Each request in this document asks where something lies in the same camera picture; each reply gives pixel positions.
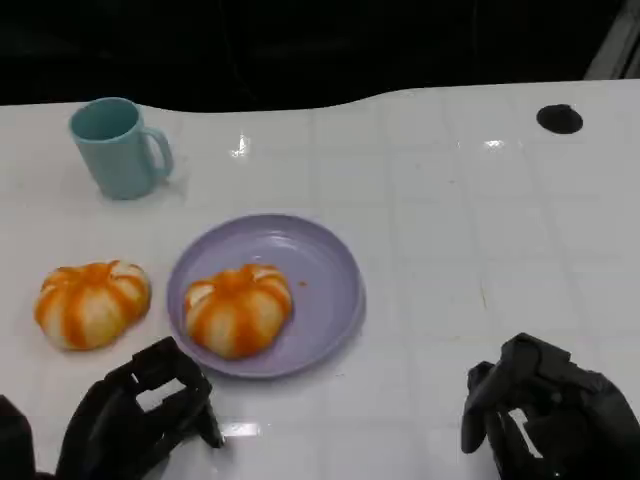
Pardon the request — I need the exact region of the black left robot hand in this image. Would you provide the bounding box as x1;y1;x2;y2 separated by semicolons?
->
54;335;225;480

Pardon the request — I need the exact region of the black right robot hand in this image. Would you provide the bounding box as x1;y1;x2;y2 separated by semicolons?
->
459;332;640;480

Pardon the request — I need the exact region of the orange and white bread roll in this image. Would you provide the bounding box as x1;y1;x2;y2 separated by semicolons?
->
183;263;294;361
33;259;152;352

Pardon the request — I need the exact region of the pale green mug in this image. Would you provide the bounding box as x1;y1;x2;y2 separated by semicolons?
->
68;96;175;201

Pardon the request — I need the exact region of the lilac plate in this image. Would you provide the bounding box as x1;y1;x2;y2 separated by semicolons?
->
166;213;367;380

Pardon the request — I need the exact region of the black table cable grommet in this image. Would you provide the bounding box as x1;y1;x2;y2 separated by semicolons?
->
536;103;585;134

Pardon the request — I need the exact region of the grey metal frame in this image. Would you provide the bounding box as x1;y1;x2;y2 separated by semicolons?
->
582;0;640;81

